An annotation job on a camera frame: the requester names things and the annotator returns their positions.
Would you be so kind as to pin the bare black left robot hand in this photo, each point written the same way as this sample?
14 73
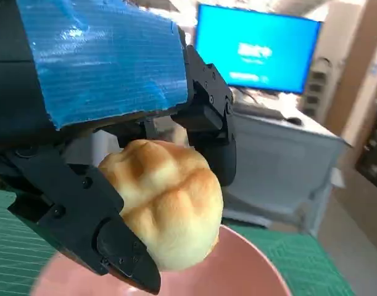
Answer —
98 61

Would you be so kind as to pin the round toy bread bun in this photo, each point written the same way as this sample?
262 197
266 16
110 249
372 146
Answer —
169 209

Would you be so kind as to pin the pink bowl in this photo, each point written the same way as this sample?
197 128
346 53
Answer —
231 271

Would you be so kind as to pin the blue screen computer monitor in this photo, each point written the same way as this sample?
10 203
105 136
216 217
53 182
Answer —
256 49

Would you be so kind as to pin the green cutting mat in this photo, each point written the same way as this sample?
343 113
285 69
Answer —
15 246

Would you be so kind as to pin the black computer mouse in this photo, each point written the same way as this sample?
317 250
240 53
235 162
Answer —
293 120

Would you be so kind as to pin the white desk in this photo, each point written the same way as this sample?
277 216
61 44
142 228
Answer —
284 172

